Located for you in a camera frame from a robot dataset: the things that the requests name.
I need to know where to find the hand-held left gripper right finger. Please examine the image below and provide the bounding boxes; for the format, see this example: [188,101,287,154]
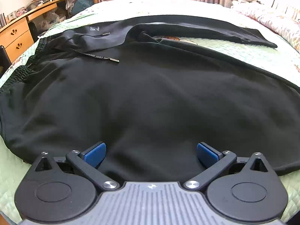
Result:
[184,142,270,190]

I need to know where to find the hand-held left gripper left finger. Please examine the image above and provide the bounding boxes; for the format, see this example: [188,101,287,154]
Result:
[34,142,120,190]

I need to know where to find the black pants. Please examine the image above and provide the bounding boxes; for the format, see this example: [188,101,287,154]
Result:
[0,15,300,181]

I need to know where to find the green quilted bedspread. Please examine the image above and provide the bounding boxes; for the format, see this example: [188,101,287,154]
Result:
[0,0,300,225]

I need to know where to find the black chair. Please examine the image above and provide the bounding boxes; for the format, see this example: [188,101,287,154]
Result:
[0,46,11,72]

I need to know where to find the white plastic bag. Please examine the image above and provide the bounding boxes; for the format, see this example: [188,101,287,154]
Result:
[39,10,67,32]

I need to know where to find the wooden desk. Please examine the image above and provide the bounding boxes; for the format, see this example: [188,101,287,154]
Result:
[0,1,59,64]

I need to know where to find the floral duvet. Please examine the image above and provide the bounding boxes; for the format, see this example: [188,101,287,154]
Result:
[231,2,300,52]

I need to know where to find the blue floor bag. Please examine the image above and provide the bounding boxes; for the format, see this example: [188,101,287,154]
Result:
[70,0,94,16]

